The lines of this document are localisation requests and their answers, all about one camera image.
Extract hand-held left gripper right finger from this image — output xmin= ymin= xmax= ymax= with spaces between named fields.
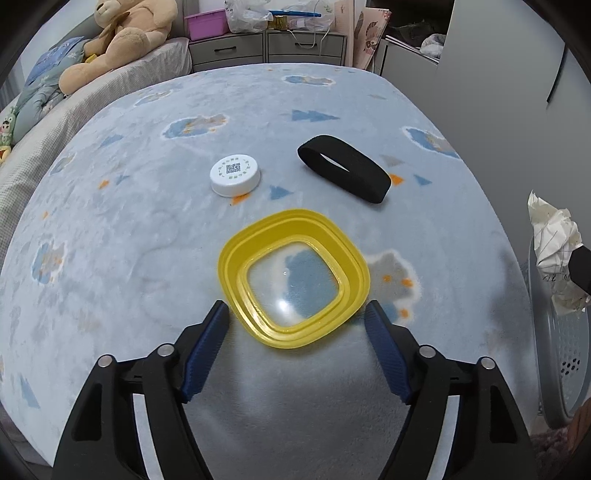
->
xmin=364 ymin=300 xmax=539 ymax=480

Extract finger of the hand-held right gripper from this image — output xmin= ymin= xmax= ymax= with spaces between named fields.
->
xmin=570 ymin=244 xmax=591 ymax=296

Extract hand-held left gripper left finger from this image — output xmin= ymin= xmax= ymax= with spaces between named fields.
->
xmin=51 ymin=300 xmax=230 ymax=480

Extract white paper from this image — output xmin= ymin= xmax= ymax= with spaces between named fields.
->
xmin=527 ymin=191 xmax=591 ymax=317

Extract grey plastic laundry basket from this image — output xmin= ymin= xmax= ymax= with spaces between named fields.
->
xmin=526 ymin=240 xmax=591 ymax=430

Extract yellow square plastic lid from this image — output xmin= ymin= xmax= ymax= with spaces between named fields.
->
xmin=218 ymin=209 xmax=371 ymax=352

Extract blue cloud printed blanket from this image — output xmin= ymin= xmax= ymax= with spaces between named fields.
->
xmin=0 ymin=62 xmax=543 ymax=480

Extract black elastic band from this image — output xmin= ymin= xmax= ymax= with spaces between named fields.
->
xmin=297 ymin=135 xmax=392 ymax=205

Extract white round bottle cap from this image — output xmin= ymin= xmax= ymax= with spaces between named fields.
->
xmin=210 ymin=154 xmax=262 ymax=198

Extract white wardrobe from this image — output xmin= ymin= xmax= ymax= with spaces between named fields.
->
xmin=374 ymin=0 xmax=568 ymax=185

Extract grey checked bed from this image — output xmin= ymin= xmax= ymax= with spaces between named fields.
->
xmin=0 ymin=37 xmax=192 ymax=259

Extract white cloth bundle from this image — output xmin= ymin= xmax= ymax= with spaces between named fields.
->
xmin=420 ymin=33 xmax=446 ymax=58

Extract small green plush doll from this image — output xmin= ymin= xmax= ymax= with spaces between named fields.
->
xmin=0 ymin=106 xmax=18 ymax=162

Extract light blue printed quilt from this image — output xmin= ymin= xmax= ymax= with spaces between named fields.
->
xmin=9 ymin=37 xmax=90 ymax=144

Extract patterned cardboard panel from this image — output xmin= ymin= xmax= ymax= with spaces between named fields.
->
xmin=353 ymin=7 xmax=392 ymax=70

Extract large tan teddy bear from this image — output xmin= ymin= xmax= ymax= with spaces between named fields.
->
xmin=58 ymin=0 xmax=178 ymax=95

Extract pink plastic storage box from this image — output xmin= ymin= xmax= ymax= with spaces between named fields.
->
xmin=185 ymin=8 xmax=229 ymax=41

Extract white crinkled plastic bag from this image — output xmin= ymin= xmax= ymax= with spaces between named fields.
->
xmin=225 ymin=0 xmax=273 ymax=34

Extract pink flat board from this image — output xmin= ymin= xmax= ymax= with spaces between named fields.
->
xmin=335 ymin=0 xmax=356 ymax=35

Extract clear plastic bag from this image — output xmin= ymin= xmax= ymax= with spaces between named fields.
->
xmin=295 ymin=0 xmax=335 ymax=33

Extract white charging cable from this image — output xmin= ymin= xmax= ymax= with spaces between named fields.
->
xmin=288 ymin=18 xmax=331 ymax=49

